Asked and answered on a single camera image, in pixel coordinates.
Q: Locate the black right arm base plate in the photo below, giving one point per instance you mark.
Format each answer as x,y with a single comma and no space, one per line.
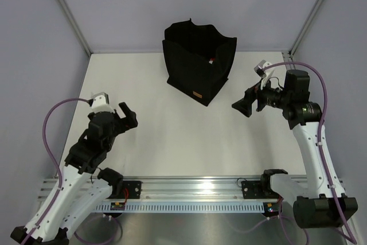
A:
254,190

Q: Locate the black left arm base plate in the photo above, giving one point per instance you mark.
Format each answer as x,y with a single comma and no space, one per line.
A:
131,189

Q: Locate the aluminium frame post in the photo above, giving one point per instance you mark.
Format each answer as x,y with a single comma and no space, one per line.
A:
305,27
65,9

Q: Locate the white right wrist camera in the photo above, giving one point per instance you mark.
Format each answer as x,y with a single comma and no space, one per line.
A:
265,70

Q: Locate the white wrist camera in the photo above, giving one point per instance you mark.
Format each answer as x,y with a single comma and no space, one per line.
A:
265,70
101,103

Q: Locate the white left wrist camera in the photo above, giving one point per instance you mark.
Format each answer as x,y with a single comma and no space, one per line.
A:
101,103

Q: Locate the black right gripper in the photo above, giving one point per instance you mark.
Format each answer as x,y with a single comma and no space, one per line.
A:
244,105

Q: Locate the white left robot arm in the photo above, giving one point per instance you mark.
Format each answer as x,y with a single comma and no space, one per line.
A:
62,212

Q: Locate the aluminium frame post left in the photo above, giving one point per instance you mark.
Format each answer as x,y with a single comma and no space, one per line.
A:
65,9

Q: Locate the aluminium frame post right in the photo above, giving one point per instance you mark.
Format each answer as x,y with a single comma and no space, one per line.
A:
305,27

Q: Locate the black canvas bag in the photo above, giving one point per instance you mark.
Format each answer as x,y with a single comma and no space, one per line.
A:
187,49

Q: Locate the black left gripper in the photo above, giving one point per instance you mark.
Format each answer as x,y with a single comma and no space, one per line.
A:
131,121

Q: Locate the aluminium rail front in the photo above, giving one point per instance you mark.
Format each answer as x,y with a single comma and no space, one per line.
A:
191,189

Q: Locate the white slotted cable duct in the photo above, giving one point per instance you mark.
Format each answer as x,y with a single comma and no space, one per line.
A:
180,207

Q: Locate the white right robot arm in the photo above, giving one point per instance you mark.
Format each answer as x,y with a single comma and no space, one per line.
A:
323,203

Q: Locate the red tall bottle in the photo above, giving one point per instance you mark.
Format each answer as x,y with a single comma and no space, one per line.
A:
212,60

